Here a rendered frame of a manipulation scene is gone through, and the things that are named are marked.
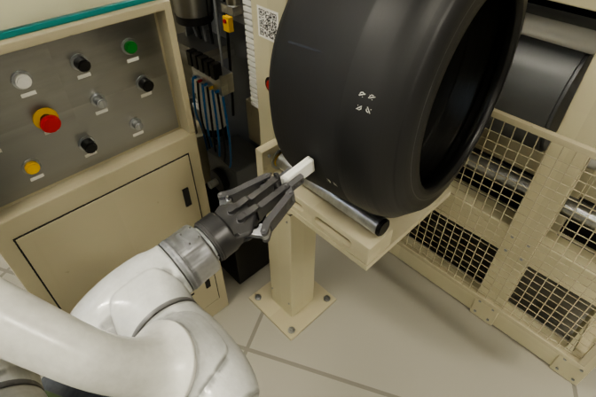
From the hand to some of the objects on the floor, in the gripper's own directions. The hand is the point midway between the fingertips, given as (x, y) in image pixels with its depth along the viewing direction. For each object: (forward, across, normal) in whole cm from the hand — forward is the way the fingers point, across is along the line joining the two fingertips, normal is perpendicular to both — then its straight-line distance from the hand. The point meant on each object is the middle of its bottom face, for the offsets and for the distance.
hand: (298, 173), depth 75 cm
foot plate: (+14, +34, +114) cm, 119 cm away
